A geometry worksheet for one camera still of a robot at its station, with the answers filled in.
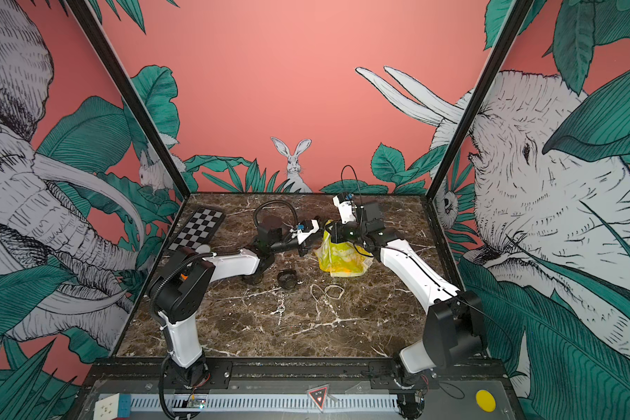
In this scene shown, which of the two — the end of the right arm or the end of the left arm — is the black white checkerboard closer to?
the end of the left arm

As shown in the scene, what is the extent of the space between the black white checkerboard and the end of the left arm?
37 cm

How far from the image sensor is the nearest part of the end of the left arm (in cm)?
73
